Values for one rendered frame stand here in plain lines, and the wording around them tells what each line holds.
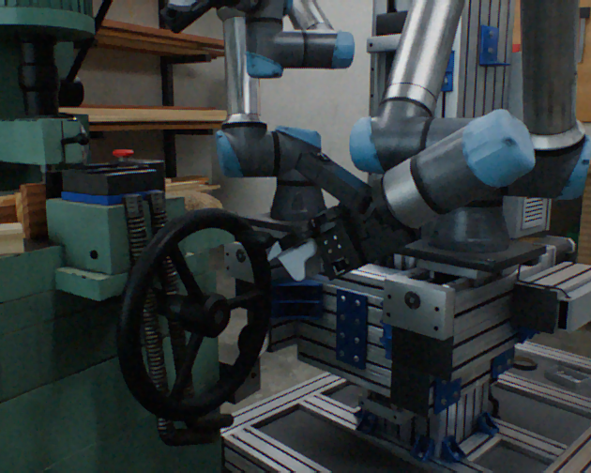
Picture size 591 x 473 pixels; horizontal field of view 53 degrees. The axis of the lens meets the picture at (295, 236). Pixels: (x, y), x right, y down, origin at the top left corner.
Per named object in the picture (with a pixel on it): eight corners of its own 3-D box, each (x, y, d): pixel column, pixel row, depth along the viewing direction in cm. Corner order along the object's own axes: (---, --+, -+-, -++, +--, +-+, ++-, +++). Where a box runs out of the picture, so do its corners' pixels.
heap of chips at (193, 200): (199, 217, 104) (198, 195, 103) (144, 210, 111) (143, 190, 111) (232, 210, 111) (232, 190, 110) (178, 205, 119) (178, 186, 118)
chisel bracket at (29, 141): (45, 175, 90) (40, 118, 89) (-5, 171, 98) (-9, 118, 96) (86, 172, 96) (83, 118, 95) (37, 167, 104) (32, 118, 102)
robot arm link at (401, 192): (401, 157, 64) (430, 153, 71) (368, 176, 67) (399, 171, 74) (431, 219, 64) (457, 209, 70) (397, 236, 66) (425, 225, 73)
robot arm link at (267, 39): (304, 76, 117) (304, 18, 115) (248, 75, 115) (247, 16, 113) (295, 79, 125) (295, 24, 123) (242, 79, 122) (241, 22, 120)
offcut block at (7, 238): (22, 246, 81) (20, 222, 80) (24, 252, 77) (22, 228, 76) (-9, 249, 79) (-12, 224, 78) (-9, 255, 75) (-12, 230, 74)
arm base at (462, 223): (456, 234, 131) (459, 190, 129) (522, 244, 120) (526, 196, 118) (416, 244, 120) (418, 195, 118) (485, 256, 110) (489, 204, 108)
